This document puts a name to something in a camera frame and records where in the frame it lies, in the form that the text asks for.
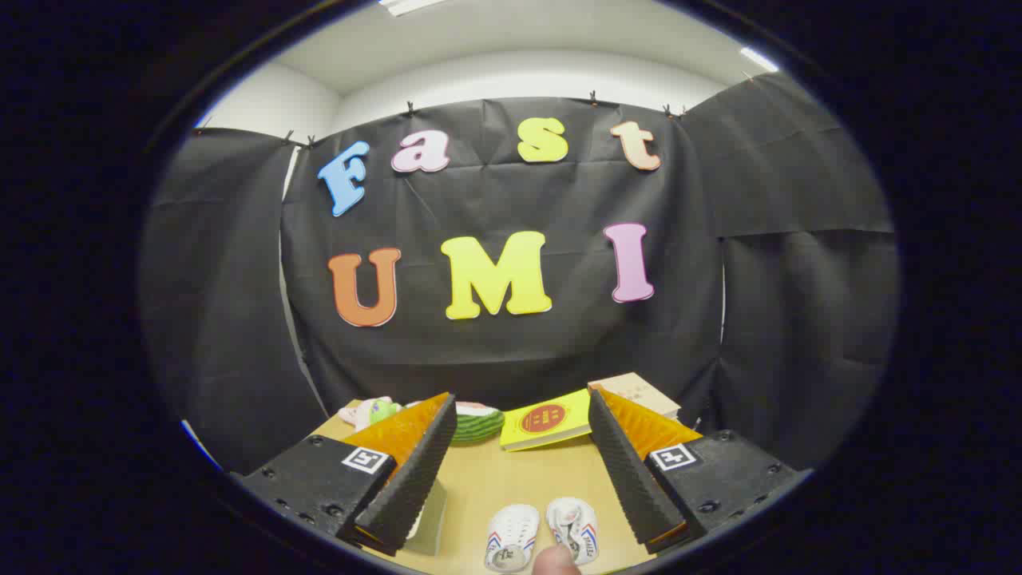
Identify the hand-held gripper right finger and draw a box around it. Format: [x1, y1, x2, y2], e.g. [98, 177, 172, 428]
[588, 389, 811, 556]

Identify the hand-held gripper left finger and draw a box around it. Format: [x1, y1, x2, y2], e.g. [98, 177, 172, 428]
[240, 391, 458, 557]

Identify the beige fabric storage box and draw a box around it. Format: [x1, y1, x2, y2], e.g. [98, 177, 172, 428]
[403, 478, 448, 557]

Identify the white canvas shoe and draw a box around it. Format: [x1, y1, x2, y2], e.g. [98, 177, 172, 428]
[546, 497, 600, 566]
[484, 503, 541, 573]

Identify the watermelon slice plush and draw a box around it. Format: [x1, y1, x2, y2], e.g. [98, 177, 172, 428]
[447, 402, 505, 445]

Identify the pink and green plush toy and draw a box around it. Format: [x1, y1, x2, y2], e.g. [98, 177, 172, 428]
[339, 397, 400, 432]

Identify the tan book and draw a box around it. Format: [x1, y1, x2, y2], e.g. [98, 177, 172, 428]
[588, 372, 682, 420]

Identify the yellow book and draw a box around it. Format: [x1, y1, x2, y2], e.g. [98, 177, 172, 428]
[500, 389, 593, 452]

